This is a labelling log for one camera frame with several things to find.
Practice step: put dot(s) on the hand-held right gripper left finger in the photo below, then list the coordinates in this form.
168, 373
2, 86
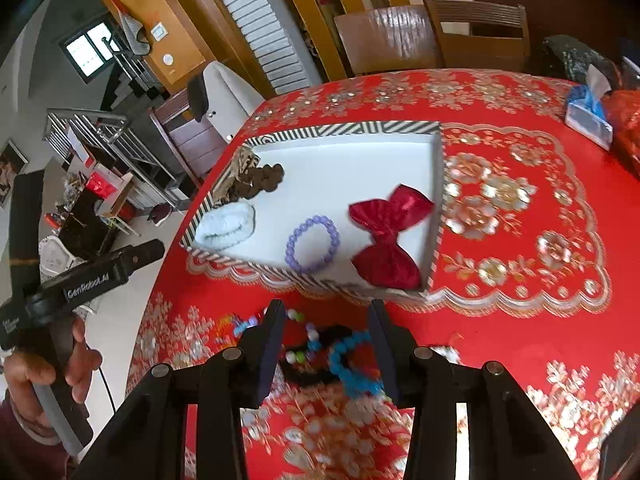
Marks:
270, 355

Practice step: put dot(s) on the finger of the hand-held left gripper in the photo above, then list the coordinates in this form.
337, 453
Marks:
142, 257

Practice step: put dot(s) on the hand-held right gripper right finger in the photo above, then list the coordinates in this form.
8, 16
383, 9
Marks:
384, 355

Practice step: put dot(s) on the blue and pink bead charm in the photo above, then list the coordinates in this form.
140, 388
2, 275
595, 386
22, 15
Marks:
247, 326

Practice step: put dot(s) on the black scrunchie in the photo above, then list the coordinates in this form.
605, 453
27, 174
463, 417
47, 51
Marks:
332, 335

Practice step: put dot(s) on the striped white tray box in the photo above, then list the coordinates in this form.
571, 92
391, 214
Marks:
350, 170

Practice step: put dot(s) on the person's left forearm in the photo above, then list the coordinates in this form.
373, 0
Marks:
25, 455

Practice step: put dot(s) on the person's left hand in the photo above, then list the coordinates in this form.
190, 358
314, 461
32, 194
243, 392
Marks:
27, 380

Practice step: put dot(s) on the white ornate chair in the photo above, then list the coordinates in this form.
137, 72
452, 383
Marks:
55, 260

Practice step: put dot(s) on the dark shoes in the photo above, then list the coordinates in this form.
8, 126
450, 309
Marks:
160, 214

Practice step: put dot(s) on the dark low cabinet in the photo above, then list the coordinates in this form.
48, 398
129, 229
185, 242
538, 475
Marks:
85, 230

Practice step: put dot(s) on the small side table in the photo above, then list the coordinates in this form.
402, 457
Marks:
122, 195

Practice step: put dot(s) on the white fluffy scrunchie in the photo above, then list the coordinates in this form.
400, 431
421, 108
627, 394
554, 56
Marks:
220, 225

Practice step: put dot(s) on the red box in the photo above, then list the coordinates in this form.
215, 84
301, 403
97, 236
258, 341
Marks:
100, 185

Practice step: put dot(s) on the red satin bow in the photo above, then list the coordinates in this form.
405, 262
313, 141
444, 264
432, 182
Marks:
385, 260

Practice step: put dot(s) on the dark wooden chair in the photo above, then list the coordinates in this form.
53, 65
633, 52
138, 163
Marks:
190, 135

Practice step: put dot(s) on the metal stair railing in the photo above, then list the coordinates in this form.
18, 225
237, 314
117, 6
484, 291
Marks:
110, 125

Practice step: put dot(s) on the beige patterned scrunchie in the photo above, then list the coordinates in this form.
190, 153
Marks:
242, 160

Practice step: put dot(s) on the brown scrunchie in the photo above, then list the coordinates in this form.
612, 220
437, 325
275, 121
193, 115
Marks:
260, 177

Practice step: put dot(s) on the white coat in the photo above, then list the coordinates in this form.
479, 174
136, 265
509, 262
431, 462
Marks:
225, 95

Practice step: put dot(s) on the window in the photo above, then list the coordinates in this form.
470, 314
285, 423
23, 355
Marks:
87, 50

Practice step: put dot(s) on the grey hanging cloth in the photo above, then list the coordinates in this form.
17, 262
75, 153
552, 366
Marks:
132, 32

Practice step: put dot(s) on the dark flat object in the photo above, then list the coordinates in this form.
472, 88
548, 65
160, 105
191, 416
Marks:
622, 450

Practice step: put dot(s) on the white louvered panel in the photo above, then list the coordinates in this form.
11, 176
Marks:
265, 25

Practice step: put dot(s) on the blue tissue pack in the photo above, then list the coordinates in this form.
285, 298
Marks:
590, 125

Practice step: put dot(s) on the solid-back wooden chair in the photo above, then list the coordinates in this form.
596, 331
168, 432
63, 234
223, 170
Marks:
385, 40

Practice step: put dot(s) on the red plastic bag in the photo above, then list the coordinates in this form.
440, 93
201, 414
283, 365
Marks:
627, 125

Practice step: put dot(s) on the black plastic bag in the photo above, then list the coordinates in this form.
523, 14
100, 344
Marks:
570, 55

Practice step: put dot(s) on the slatted-back wooden chair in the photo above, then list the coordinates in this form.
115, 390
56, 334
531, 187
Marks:
475, 10

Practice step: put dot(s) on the framed wall picture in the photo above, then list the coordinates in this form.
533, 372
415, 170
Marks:
10, 170

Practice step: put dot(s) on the wall switch panel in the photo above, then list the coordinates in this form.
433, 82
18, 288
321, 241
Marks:
160, 31

